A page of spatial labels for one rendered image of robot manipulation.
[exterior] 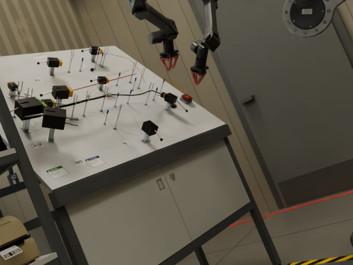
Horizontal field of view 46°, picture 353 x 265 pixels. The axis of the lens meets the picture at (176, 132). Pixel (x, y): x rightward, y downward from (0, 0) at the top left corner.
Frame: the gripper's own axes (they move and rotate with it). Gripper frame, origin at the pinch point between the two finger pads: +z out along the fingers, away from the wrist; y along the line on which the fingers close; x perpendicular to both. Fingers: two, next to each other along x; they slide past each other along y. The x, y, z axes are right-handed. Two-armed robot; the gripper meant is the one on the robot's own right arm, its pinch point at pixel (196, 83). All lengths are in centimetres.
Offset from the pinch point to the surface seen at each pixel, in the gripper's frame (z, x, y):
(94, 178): 23, -6, 78
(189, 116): 22.2, -2.9, -5.2
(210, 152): 35.2, 16.3, 1.7
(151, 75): 15, -43, -28
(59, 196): 23, -9, 95
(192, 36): 20, -81, -172
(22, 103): 1, -43, 80
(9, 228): 30, -15, 113
